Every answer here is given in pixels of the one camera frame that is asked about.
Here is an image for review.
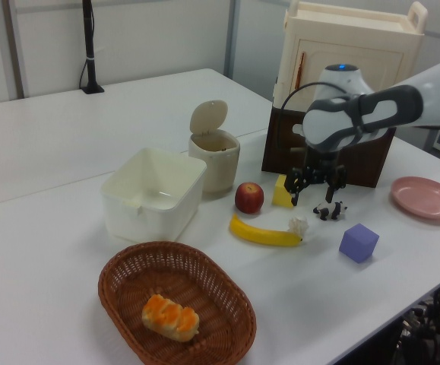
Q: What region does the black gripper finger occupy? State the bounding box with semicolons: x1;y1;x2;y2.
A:
324;163;348;205
283;167;312;207

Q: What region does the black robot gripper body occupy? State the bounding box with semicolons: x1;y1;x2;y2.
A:
290;145;344;184

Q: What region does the white paper ball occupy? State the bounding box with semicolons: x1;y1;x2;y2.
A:
287;216;310;236

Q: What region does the small beige lidded trash can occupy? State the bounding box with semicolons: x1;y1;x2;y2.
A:
188;99;242;194

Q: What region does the yellow foam cube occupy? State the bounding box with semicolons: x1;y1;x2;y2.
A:
271;173;295;208

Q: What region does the black and white panda figure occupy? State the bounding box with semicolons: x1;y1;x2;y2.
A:
312;200;349;222

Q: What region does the dark brown wooden box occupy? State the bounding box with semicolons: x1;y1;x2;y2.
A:
261;101;397;189

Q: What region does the red apple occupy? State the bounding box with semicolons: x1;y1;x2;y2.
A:
234;182;265;214

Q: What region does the yellow toy banana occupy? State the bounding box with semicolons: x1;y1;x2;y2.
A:
229;213;304;248

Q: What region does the purple foam cube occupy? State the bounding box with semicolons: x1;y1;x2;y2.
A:
338;223;380;265

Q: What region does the pink plate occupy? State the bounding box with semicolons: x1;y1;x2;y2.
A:
390;176;440;221

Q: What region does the brown wicker basket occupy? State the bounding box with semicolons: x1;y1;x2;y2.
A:
97;240;258;365

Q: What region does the cream plastic open bin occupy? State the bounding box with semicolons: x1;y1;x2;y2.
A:
100;147;208;244

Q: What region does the toy bread loaf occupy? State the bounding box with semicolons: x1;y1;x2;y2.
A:
141;293;201;343

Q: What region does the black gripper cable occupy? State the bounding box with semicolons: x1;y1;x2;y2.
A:
278;81;331;163

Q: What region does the orange strip door handle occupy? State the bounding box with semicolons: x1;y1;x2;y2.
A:
297;52;307;89

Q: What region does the cream storage box with handles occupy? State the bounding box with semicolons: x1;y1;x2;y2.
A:
271;0;429;115

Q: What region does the black wire frame under table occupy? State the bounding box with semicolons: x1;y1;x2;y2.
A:
401;281;440;365

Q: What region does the black camera pole with base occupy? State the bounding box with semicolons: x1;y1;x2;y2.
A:
78;0;106;95

